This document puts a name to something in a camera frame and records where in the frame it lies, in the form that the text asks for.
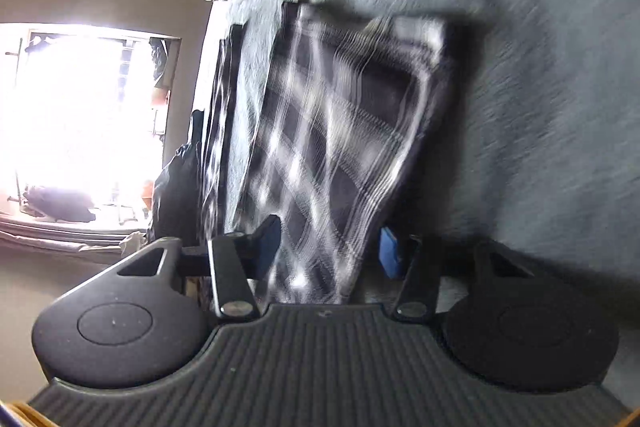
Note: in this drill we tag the black white plaid shirt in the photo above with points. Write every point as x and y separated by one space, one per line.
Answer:
340 132

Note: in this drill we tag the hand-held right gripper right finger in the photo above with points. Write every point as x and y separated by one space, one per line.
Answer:
390 252

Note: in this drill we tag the black bag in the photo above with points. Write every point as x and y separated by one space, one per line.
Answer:
175 187

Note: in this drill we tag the dark plaid cloth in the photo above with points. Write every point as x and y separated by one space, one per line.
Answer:
217 132

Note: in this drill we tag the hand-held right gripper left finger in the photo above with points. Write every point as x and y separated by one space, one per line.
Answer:
267 247

